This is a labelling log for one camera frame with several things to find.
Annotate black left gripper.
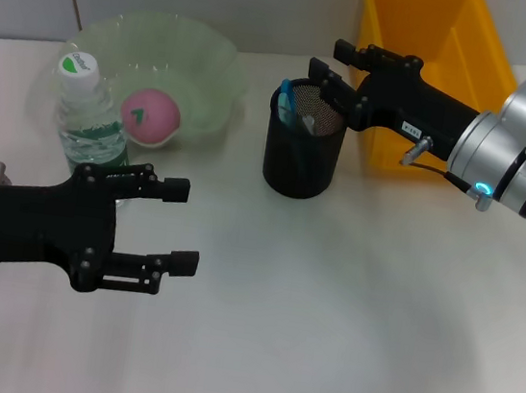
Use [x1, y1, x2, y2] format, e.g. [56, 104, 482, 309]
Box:
[0, 144, 193, 307]

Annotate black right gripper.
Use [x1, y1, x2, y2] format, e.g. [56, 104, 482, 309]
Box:
[297, 36, 488, 165]

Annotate transparent plastic ruler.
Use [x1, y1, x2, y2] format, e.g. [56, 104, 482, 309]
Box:
[298, 112, 318, 136]

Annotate blue scissors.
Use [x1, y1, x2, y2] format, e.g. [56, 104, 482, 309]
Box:
[268, 79, 322, 175]

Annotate pink toy peach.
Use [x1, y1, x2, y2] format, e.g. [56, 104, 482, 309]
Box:
[115, 85, 185, 150]

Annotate green label water bottle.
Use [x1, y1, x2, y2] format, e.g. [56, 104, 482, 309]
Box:
[39, 48, 145, 211]

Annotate black mesh pen cup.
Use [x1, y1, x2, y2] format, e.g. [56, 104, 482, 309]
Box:
[258, 72, 359, 206]

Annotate translucent green fruit bowl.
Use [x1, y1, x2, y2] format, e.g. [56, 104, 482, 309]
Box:
[21, 0, 258, 175]

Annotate yellow plastic bin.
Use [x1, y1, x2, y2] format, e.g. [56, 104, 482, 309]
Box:
[337, 0, 526, 186]

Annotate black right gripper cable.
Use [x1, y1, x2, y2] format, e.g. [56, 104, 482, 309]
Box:
[393, 132, 502, 214]

